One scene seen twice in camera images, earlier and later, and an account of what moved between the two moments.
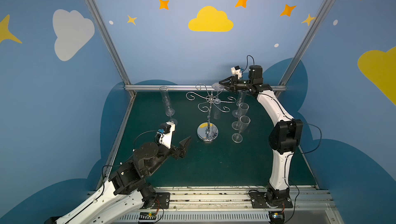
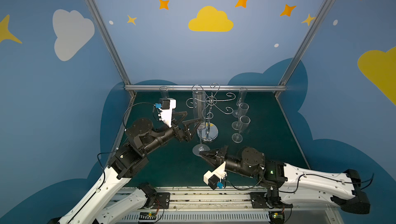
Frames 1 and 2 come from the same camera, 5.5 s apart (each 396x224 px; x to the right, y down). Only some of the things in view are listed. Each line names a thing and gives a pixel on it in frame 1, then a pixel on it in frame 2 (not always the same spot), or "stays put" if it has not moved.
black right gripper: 232,82 -> 221,157
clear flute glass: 169,112 stays put
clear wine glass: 244,123 stays put
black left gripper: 178,151 -> 179,131
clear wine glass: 242,111 stays put
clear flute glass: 241,96 stays put
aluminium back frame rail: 170,87 stays put
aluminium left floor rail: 114,155 stays put
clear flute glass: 218,86 -> 199,109
